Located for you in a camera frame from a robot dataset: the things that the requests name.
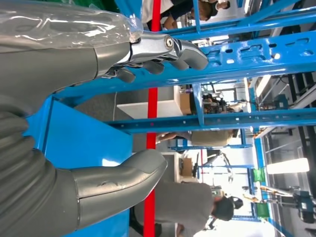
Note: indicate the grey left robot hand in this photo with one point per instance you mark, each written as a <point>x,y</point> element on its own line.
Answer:
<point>49,65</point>

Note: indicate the green plastic crate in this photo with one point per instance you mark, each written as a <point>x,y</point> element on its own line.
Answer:
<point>259,175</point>
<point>262,210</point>
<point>103,4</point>

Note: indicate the white desk side panel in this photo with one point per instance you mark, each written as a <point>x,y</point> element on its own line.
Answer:
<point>148,109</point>

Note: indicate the brown cardboard box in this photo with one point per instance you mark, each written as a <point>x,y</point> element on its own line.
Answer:
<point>185,104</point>
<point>186,167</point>

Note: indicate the white desk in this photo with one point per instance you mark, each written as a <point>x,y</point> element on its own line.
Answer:
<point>170,166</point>

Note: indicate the seated person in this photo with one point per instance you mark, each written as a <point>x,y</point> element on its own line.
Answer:
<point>185,202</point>

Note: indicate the white ceiling light panel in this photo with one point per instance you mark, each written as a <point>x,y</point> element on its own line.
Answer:
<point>287,166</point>

